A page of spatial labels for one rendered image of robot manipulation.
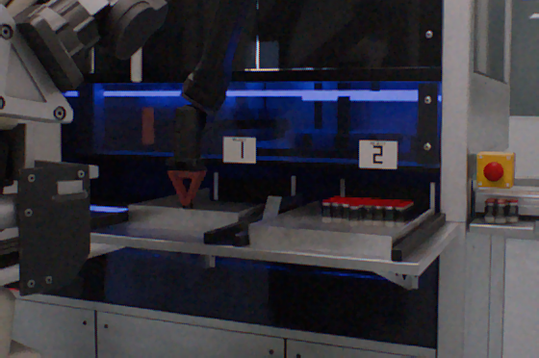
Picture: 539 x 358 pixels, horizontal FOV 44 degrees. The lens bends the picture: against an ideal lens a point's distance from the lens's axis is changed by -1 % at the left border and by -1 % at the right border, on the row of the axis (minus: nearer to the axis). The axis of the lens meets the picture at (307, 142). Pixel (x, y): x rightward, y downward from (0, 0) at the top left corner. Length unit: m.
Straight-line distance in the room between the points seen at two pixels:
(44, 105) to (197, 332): 1.08
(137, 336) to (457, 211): 0.90
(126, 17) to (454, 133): 0.83
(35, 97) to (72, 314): 1.26
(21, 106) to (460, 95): 0.94
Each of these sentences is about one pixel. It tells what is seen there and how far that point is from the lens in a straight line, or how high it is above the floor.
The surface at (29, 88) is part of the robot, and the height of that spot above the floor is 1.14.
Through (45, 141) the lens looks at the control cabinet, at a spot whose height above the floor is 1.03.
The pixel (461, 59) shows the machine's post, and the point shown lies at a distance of 1.46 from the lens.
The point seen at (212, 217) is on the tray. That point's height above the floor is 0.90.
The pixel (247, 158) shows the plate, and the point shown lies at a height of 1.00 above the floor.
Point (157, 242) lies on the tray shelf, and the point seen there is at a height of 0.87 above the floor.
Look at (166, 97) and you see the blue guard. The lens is 1.72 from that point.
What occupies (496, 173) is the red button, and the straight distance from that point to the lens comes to 1.41.
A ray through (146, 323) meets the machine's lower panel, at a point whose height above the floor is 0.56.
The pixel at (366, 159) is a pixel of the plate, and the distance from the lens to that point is 1.50.
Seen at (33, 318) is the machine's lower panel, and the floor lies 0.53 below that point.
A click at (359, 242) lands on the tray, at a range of 1.13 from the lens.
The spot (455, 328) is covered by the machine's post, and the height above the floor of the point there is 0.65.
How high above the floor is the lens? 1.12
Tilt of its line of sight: 3 degrees down
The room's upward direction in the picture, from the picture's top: straight up
